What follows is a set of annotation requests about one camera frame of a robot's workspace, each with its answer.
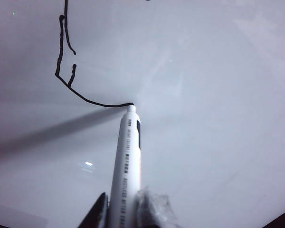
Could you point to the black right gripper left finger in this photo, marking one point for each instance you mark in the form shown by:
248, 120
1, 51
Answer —
97, 213

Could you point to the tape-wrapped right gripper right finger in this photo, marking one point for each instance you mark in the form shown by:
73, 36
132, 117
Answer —
152, 209

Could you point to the white marker pen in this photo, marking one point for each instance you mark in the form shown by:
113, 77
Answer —
126, 166

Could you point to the white whiteboard with black frame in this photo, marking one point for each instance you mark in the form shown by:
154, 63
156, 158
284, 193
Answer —
216, 95

